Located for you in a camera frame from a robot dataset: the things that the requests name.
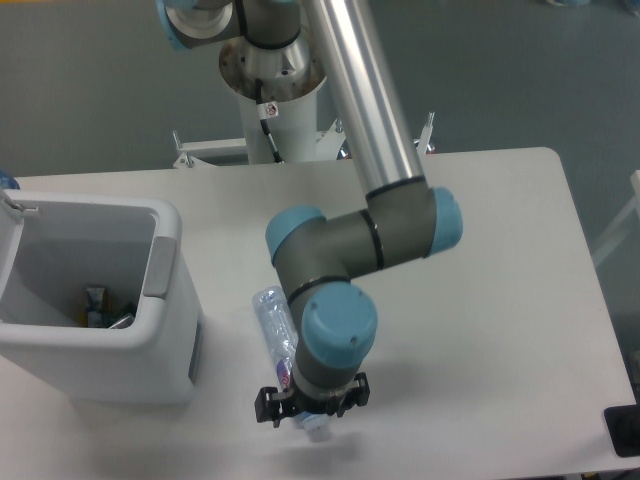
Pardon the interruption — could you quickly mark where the blue object at left edge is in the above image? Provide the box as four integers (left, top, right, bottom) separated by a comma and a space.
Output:
0, 170, 21, 190

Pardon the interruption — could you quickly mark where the black cable on pedestal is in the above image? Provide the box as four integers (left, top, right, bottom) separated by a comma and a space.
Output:
254, 77, 286, 164

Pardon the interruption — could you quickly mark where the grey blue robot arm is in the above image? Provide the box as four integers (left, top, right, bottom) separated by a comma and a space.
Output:
156, 1, 463, 424

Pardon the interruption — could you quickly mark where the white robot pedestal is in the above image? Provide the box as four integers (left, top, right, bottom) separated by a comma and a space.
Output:
172, 29, 436, 170

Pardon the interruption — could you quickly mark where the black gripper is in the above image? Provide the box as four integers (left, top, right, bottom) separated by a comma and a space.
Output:
254, 372, 371, 428

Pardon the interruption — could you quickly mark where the white frame at right edge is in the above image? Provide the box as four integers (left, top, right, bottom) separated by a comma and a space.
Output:
591, 170, 639, 268

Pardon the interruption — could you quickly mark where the black device at table corner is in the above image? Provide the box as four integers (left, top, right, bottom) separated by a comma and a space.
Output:
604, 404, 639, 458

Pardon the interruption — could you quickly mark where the clear plastic water bottle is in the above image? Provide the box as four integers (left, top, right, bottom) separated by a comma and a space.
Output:
252, 286, 331, 443

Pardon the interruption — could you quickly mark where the white trash can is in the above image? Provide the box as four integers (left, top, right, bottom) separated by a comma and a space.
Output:
1, 190, 202, 404

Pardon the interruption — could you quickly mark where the trash inside can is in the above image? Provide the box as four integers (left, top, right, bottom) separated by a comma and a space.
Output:
81, 286, 138, 330

